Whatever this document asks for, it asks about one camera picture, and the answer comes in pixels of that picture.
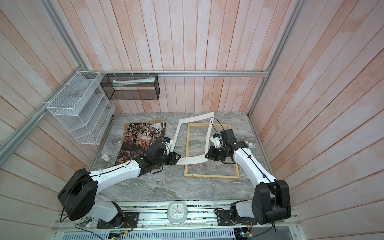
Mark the light wooden picture frame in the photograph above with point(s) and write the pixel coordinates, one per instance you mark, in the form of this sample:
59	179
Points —
186	173

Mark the paper in black basket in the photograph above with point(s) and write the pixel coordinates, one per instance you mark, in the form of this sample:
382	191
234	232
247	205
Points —
134	82

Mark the white desk clock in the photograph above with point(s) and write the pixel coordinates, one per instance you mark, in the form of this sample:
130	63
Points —
177	212

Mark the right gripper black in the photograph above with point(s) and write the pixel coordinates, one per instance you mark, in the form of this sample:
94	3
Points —
211	150

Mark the black wire mesh basket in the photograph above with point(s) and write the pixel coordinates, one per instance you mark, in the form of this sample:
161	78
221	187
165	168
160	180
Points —
151	92

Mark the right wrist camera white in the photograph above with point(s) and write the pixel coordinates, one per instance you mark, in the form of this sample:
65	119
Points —
216	140

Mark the white wire mesh shelf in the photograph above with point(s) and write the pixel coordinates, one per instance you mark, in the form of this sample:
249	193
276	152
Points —
81	110

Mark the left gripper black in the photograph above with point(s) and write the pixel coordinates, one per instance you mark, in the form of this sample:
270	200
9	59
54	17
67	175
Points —
174	161

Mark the small white grey device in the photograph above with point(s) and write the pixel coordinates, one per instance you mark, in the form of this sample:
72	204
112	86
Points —
252	146

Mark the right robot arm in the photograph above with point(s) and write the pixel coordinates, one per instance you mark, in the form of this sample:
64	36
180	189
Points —
271	198

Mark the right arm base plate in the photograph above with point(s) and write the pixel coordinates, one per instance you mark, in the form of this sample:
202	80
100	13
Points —
230	218

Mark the brown cardboard backing board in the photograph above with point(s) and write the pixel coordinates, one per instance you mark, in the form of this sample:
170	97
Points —
154	128

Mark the small white square tag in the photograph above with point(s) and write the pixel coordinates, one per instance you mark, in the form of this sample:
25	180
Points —
105	157

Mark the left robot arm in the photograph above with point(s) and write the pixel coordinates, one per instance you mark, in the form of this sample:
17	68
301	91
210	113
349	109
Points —
78	196

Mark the white photo mat board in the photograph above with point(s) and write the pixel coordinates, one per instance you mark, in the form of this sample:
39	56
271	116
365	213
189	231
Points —
197	159

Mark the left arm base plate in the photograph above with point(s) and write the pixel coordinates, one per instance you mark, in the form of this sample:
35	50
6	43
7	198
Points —
126	220

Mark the autumn forest photo print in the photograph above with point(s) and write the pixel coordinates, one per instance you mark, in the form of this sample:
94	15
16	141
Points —
131	149

